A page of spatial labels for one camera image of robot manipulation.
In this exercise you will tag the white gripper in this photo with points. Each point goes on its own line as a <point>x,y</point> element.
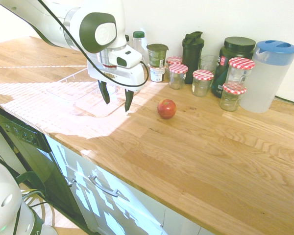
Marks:
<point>127,77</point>

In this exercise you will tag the red apple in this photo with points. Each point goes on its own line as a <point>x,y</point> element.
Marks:
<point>166,109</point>

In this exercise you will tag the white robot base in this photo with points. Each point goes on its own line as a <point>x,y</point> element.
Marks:
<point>2,195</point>

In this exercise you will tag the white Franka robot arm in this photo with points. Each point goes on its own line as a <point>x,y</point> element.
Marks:
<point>51,22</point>

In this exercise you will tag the clear plastic container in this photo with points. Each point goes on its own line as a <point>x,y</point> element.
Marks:
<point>88,98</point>

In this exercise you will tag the white yogurt cup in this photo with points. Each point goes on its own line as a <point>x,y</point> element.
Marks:
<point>158,73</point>

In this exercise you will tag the clear bottle green cap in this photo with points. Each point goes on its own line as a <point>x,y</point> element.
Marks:
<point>138,46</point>

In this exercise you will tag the clear bottle dark cap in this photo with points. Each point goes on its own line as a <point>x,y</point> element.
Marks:
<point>127,39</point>

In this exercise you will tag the green yogurt cup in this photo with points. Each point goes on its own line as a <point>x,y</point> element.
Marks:
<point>157,55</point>

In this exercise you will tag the glass jar red gingham lid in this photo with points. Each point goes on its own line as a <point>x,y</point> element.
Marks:
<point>231,100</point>
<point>178,77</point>
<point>202,84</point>
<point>240,73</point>
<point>174,60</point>

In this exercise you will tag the black shaker bottle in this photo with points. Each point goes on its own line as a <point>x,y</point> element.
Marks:
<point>191,56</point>

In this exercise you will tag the clear drinking glass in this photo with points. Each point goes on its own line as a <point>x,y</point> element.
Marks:
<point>208,62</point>

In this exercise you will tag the black dishwasher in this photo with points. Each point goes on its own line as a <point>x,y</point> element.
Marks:
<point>31,151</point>

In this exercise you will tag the white cabinet drawer front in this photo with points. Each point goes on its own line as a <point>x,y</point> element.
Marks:
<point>112,208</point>

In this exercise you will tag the dark green protein tub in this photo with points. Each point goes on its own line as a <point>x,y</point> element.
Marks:
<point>235,50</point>

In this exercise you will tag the translucent pitcher blue lid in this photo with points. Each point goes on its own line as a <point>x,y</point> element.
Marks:
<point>269,78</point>

